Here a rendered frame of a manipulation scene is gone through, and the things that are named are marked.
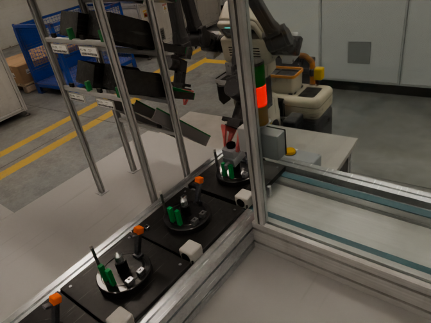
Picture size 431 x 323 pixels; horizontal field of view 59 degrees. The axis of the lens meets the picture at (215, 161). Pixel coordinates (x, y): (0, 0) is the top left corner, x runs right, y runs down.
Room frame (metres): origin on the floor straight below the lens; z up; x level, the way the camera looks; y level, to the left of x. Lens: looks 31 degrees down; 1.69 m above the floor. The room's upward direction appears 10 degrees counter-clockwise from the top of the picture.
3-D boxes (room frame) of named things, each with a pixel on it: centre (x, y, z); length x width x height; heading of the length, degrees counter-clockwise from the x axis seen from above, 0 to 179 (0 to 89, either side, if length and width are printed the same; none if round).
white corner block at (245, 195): (0.93, -0.07, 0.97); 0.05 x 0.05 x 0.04; 47
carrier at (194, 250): (0.88, 0.11, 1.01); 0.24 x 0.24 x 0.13; 47
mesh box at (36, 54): (5.74, 1.69, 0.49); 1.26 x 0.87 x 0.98; 143
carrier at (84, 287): (0.70, 0.28, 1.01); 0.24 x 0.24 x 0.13; 47
